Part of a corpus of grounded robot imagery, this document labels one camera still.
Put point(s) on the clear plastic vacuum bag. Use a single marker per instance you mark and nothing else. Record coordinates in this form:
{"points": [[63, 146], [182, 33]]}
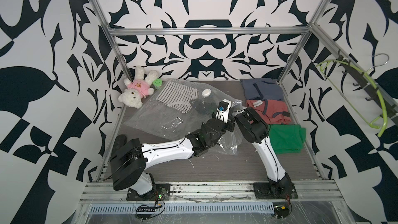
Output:
{"points": [[167, 123]]}

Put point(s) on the blue tank top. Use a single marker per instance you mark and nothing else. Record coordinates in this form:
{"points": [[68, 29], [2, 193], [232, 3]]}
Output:
{"points": [[262, 89]]}

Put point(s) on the white round bag valve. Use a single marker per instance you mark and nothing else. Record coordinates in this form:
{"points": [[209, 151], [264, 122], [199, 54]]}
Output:
{"points": [[206, 93]]}

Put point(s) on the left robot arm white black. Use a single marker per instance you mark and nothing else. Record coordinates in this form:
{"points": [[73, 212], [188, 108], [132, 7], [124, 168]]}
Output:
{"points": [[130, 158]]}

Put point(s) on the red tank top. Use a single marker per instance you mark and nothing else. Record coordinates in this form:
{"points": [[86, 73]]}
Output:
{"points": [[271, 111]]}

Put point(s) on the black oblong case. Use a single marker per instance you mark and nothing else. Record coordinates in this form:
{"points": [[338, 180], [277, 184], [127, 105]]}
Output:
{"points": [[119, 142]]}

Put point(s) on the aluminium cage frame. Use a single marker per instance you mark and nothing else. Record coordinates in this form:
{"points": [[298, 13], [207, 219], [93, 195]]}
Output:
{"points": [[282, 39]]}

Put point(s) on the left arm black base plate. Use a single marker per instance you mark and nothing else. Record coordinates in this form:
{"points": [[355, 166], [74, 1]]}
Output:
{"points": [[159, 192]]}

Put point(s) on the green clothes hanger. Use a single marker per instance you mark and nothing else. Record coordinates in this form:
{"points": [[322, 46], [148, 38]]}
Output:
{"points": [[355, 97]]}

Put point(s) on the metal wire hanger hook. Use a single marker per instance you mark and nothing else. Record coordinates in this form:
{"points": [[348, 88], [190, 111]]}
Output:
{"points": [[378, 60]]}

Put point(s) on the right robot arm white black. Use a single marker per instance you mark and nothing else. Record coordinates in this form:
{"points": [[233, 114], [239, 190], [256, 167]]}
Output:
{"points": [[256, 131]]}

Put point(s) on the striped white black garment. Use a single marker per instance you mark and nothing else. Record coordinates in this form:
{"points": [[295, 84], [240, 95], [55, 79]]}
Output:
{"points": [[178, 96]]}

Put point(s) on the white slotted cable duct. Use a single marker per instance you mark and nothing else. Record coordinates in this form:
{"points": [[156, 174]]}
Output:
{"points": [[188, 208]]}

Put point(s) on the white teddy bear pink shirt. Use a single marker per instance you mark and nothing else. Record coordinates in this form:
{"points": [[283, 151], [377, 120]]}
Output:
{"points": [[138, 88]]}

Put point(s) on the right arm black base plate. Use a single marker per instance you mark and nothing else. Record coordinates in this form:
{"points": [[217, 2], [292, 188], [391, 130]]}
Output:
{"points": [[271, 191]]}

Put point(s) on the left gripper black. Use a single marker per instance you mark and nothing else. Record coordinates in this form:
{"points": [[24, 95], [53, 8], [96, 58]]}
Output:
{"points": [[228, 126]]}

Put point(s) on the green garment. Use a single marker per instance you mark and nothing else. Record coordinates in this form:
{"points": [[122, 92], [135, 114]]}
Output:
{"points": [[287, 138]]}

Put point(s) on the black wall hook rack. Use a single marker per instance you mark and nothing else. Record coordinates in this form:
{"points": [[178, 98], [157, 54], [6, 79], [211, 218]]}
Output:
{"points": [[382, 90]]}

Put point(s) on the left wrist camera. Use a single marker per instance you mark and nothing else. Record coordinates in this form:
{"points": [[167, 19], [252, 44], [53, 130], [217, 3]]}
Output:
{"points": [[223, 111]]}

